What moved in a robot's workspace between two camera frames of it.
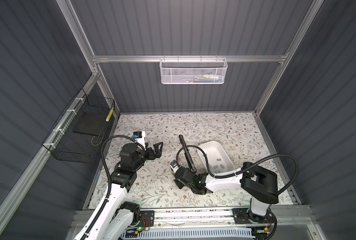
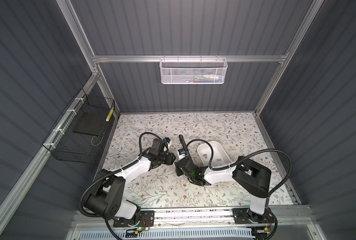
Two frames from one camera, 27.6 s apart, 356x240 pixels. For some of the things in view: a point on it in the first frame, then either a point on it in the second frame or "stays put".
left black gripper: x=156 y=153 → x=170 y=158
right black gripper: x=178 y=184 → x=177 y=169
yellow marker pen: x=109 y=115 stays put
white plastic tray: x=219 y=161 stays put
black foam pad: x=93 y=123 stays put
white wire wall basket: x=193 y=71 stays put
